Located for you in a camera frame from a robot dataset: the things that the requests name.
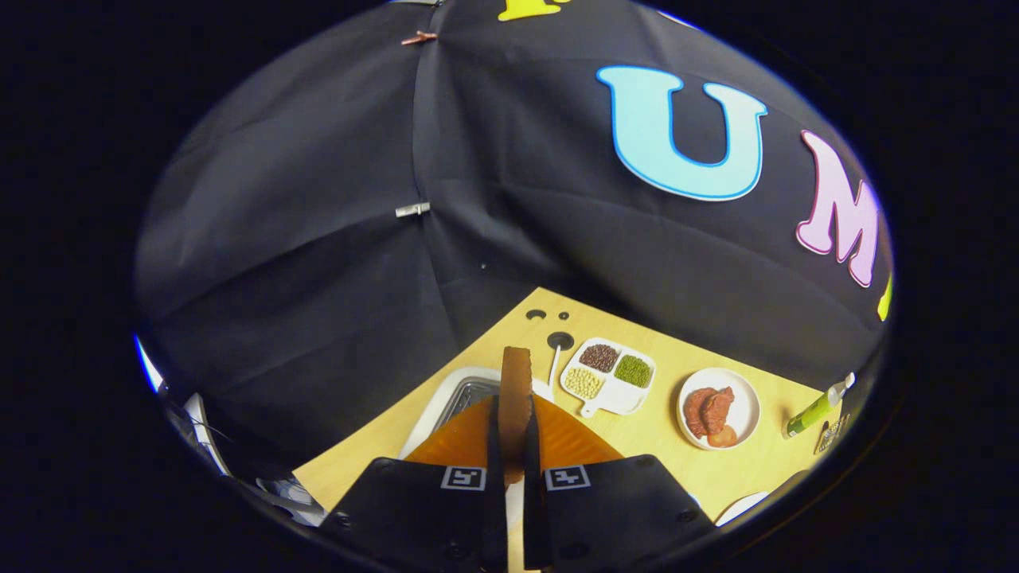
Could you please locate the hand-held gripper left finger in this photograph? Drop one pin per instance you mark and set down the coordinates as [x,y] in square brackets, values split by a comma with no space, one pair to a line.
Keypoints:
[495,446]

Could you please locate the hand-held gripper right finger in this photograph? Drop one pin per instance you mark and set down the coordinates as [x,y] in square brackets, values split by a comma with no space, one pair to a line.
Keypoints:
[531,446]

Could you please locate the toasted bread slice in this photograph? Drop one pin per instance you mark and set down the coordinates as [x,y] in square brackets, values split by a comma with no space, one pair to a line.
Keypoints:
[516,398]

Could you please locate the white toaster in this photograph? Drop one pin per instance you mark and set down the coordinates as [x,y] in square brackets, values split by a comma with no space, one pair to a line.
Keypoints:
[434,406]

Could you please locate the white divided bean dish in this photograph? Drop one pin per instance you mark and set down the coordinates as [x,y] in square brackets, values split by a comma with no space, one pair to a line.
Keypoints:
[609,394]

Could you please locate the brown meat slice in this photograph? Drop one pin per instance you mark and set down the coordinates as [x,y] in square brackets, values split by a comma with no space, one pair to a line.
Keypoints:
[708,410]

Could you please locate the orange carrot slice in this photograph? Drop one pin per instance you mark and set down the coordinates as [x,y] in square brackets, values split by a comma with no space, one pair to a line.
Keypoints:
[723,438]

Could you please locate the round beige plate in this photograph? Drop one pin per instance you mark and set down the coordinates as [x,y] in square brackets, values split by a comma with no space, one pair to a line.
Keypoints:
[744,406]

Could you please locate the white rectangular plate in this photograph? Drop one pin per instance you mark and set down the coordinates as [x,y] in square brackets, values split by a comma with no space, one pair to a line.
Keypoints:
[742,508]

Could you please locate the silver cloth clip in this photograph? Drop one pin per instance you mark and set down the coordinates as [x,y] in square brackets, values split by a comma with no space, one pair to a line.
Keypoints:
[412,210]

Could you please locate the black backdrop cloth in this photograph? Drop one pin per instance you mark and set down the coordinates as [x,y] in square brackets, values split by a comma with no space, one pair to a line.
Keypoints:
[318,239]

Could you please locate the clear bottle green label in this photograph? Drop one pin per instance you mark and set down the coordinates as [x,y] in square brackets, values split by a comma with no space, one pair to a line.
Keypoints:
[812,412]

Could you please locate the red cloth clip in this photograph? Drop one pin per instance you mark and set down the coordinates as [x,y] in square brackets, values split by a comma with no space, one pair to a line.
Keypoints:
[419,37]

